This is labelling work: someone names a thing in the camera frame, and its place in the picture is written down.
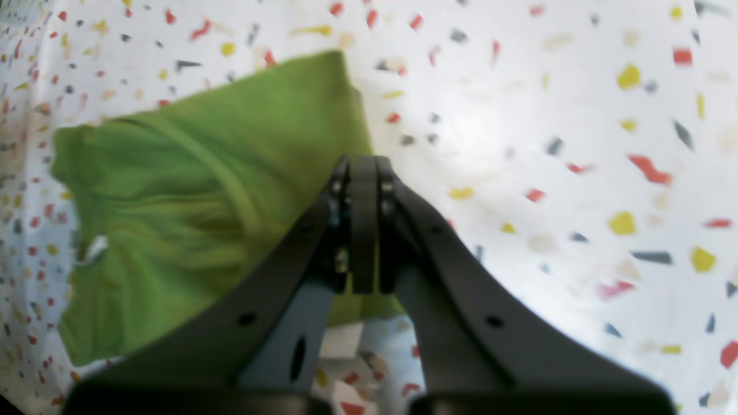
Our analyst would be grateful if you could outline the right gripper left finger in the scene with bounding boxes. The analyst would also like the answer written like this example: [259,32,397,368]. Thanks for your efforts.
[63,157,350,414]

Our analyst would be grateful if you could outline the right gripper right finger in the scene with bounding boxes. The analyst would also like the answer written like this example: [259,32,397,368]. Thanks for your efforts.
[378,157,675,414]

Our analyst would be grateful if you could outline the green t-shirt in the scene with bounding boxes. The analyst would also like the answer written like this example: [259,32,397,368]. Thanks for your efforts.
[51,51,372,367]

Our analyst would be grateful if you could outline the terrazzo patterned tablecloth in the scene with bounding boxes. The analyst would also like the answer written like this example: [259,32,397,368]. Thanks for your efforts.
[2,1,736,414]

